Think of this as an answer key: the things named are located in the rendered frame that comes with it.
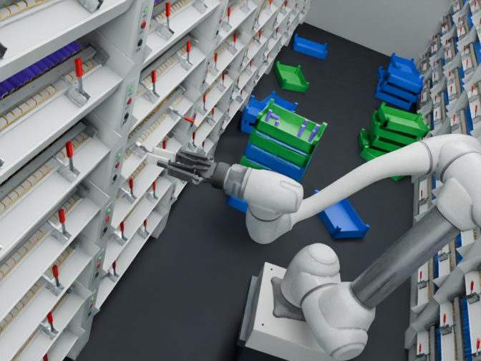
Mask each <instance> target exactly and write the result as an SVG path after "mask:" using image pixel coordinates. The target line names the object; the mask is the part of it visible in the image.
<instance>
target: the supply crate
mask: <svg viewBox="0 0 481 361"><path fill-rule="evenodd" d="M269 109H271V110H272V113H273V114H275V115H277V116H279V119H278V121H279V124H278V127H276V126H274V124H275V122H276V120H277V119H275V118H273V117H271V116H270V118H269V121H268V122H265V118H266V115H267V112H268V110H269ZM304 120H305V118H304V117H301V116H299V115H297V114H295V113H292V112H290V111H288V110H285V109H283V108H282V107H279V106H278V105H275V104H274V99H273V98H271V99H270V101H269V103H268V105H267V106H266V107H265V108H264V110H263V111H262V112H259V113H258V115H257V118H256V121H255V123H254V126H253V128H255V129H257V130H259V131H261V132H262V133H265V134H267V135H270V136H271V137H273V138H276V139H278V140H280V141H282V142H284V143H287V144H289V145H291V146H293V147H295V148H298V149H299V150H302V151H304V152H305V153H308V154H310V155H311V154H312V153H313V151H314V149H315V147H316V146H317V144H318V142H319V140H320V139H321V136H322V134H323V132H324V130H325V128H326V125H327V123H325V122H323V124H322V125H320V126H319V129H318V131H317V133H316V136H315V137H313V140H312V141H311V143H310V142H308V139H309V136H310V134H311V131H312V130H314V128H315V126H316V123H314V122H312V121H310V120H309V121H308V123H307V125H306V128H305V130H304V131H303V132H302V134H301V137H300V138H299V137H297V134H298V132H299V129H300V127H301V125H302V124H303V122H304Z"/></svg>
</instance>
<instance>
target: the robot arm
mask: <svg viewBox="0 0 481 361"><path fill-rule="evenodd" d="M184 154H185V155H184ZM213 159H214V157H213V156H209V155H201V154H198V153H193V152H190V151H186V150H181V151H180V152H176V153H174V152H172V151H169V150H164V149H161V148H157V147H154V146H153V147H152V154H151V153H147V160H146V162H147V163H151V164H153V165H157V166H159V167H161V168H165V169H167V174H168V175H170V176H172V177H175V178H178V179H180V180H182V181H186V182H189V183H191V184H193V185H194V186H195V187H198V186H199V183H202V182H204V183H210V184H211V186H212V187H213V188H217V189H219V190H222V191H223V190H225V194H227V195H229V196H234V197H236V198H239V199H243V200H245V201H247V202H248V207H247V211H246V227H247V229H248V232H249V235H250V237H251V238H252V239H253V240H254V241H255V242H257V243H260V244H268V243H271V242H272V241H275V240H276V239H277V238H278V237H279V236H281V235H282V234H284V233H285V232H287V231H290V230H291V229H292V227H293V225H294V224H295V223H296V222H298V221H301V220H304V219H305V218H309V217H311V216H313V215H316V214H317V213H320V212H321V211H323V210H325V209H327V208H328V207H330V206H332V205H334V204H335V203H338V202H339V201H341V200H343V199H345V198H347V197H348V196H350V195H352V194H354V193H356V192H357V191H359V190H361V189H362V188H365V187H366V186H368V185H370V184H372V183H374V182H376V181H379V180H381V179H383V178H388V177H392V176H398V175H429V174H433V176H434V177H435V178H437V179H438V180H439V181H441V182H442V183H443V184H444V185H443V186H442V190H441V191H440V193H439V195H438V197H437V200H436V203H435V204H436V205H435V206H434V207H433V208H432V209H431V210H430V211H429V212H428V213H426V214H425V215H424V216H423V217H422V218H421V219H420V220H419V221H418V222H416V223H415V225H413V227H411V228H410V230H408V231H407V232H406V233H405V234H404V235H403V236H402V237H401V238H400V239H399V240H397V241H396V242H395V243H394V244H393V245H392V246H391V247H390V248H389V249H387V250H386V251H385V252H384V253H383V254H382V255H381V256H380V257H379V258H378V259H377V260H376V261H375V262H374V263H373V264H372V265H371V266H370V267H369V268H367V269H366V270H365V271H364V272H363V273H362V274H361V275H360V276H358V277H357V278H356V279H355V280H354V281H353V282H341V278H340V273H339V270H340V265H339V260H338V257H337V255H336V254H335V252H334V251H333V250H332V249H331V248H330V247H328V246H327V245H325V244H312V245H309V246H305V247H304V248H302V250H300V251H299V252H298V253H297V254H296V255H295V256H294V258H293V259H292V261H291V263H290V264H289V265H288V268H287V270H286V272H285V274H284V276H283V278H282V279H281V278H279V277H277V276H273V277H272V278H271V284H272V287H273V305H274V308H273V316H274V317H276V318H287V319H294V320H298V321H302V322H307V325H308V327H309V329H310V330H311V333H312V335H313V336H314V339H315V340H316V342H317V343H318V345H319V346H320V347H321V349H322V350H323V351H324V352H325V353H326V354H327V355H329V356H332V357H333V358H334V359H336V360H339V361H344V360H350V359H352V358H355V357H356V356H358V355H360V354H361V352H362V351H363V349H364V348H365V347H366V343H367V340H368V335H367V333H366V332H367V331H368V329H369V327H370V325H371V323H372V321H373V320H374V318H375V309H376V308H375V306H376V305H378V304H379V303H380V302H381V301H382V300H383V299H385V298H386V297H387V296H388V295H389V294H391V293H392V292H393V291H394V290H395V289H396V288H397V287H398V286H399V285H400V284H402V283H403V282H404V281H405V280H406V279H408V278H409V277H410V276H411V275H412V274H413V273H414V272H415V271H416V270H418V269H419V268H420V267H421V266H422V265H424V264H425V263H427V262H428V261H429V260H430V259H431V258H432V257H433V256H434V255H435V254H436V253H438V252H439V251H440V250H441V249H442V248H444V247H445V246H446V245H447V244H448V243H449V242H450V241H451V240H452V239H453V238H455V237H456V236H457V235H458V234H459V233H460V232H461V231H470V230H473V229H474V228H477V227H480V228H481V144H480V143H479V141H478V140H477V139H476V138H474V137H472V136H469V135H462V134H449V135H439V136H435V137H431V138H427V139H424V140H420V141H418V142H415V143H412V144H411V145H408V146H406V147H404V148H401V149H398V150H395V151H393V152H391V153H387V154H386V155H382V156H380V157H378V158H375V159H373V160H370V161H369V162H367V163H365V164H363V165H361V166H359V167H358V168H356V169H354V170H353V171H352V172H350V173H348V174H346V175H345V176H344V177H342V178H340V179H338V180H337V181H335V182H334V183H332V184H331V185H329V186H327V187H326V188H325V189H323V190H321V191H319V192H318V193H316V194H315V195H313V196H311V197H309V198H307V199H304V200H303V187H302V185H301V184H299V183H298V182H296V181H295V180H293V179H291V178H289V177H286V176H284V175H281V174H279V173H274V172H272V171H269V170H256V169H252V168H248V167H245V166H242V165H239V164H233V166H232V167H231V165H229V164H227V163H222V162H219V163H218V164H216V163H214V162H213ZM177 162H179V163H182V164H179V163H177ZM183 164H184V165H183Z"/></svg>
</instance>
